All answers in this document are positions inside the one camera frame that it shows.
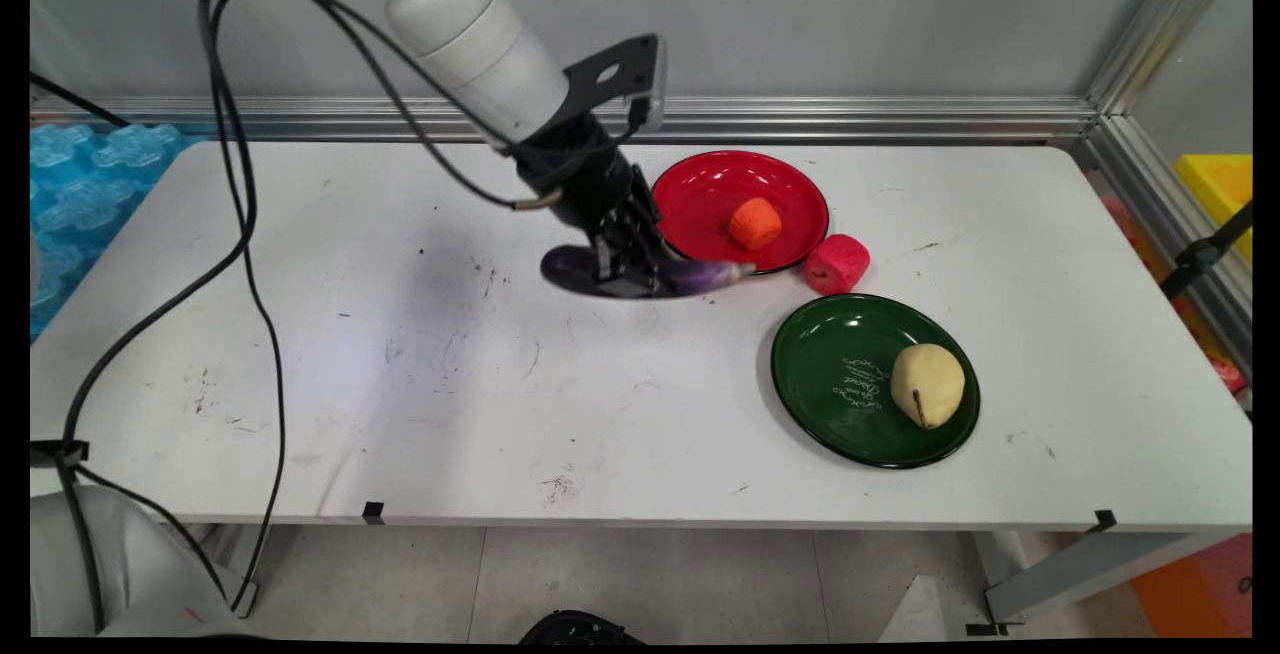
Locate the horizontal aluminium frame rail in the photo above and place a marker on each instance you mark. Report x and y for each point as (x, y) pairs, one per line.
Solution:
(900, 119)

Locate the pink toy apple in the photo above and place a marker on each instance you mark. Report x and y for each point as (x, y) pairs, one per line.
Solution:
(837, 264)

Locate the black tape marker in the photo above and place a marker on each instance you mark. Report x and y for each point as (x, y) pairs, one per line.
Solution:
(1106, 520)
(373, 511)

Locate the orange box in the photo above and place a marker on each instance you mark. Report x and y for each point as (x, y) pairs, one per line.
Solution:
(1200, 589)

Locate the red toy behind frame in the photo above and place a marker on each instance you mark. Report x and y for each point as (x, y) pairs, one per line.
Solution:
(1228, 374)

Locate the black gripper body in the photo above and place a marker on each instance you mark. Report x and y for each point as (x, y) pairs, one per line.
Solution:
(580, 174)

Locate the red round plate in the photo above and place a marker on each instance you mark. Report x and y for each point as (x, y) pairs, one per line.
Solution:
(720, 189)

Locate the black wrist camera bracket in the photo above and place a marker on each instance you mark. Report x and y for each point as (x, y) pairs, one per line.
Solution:
(615, 74)

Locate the aluminium side frame rail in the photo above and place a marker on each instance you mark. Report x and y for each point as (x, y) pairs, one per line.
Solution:
(1170, 224)

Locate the yellow toy pear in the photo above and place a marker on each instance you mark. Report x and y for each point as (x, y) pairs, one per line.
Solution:
(930, 386)

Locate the purple toy eggplant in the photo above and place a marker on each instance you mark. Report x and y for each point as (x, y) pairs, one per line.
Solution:
(700, 274)

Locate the yellow plastic box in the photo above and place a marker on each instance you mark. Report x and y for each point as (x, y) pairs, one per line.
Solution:
(1220, 189)

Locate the grey table leg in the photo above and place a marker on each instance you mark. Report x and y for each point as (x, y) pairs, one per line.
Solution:
(1090, 569)

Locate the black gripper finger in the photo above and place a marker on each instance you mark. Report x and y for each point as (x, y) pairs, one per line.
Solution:
(648, 244)
(605, 259)

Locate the green round plate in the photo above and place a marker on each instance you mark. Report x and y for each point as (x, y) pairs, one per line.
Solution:
(840, 384)

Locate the orange toy fruit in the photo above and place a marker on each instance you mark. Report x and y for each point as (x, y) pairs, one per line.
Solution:
(755, 223)

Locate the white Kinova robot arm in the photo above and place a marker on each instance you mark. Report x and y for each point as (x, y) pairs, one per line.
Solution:
(470, 34)

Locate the blue foam mat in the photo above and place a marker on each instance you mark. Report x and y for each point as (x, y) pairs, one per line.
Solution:
(80, 204)

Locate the black object on floor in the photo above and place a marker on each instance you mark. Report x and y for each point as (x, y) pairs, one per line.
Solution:
(580, 629)

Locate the aluminium frame post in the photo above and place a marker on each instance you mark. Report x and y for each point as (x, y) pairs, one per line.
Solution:
(1160, 24)

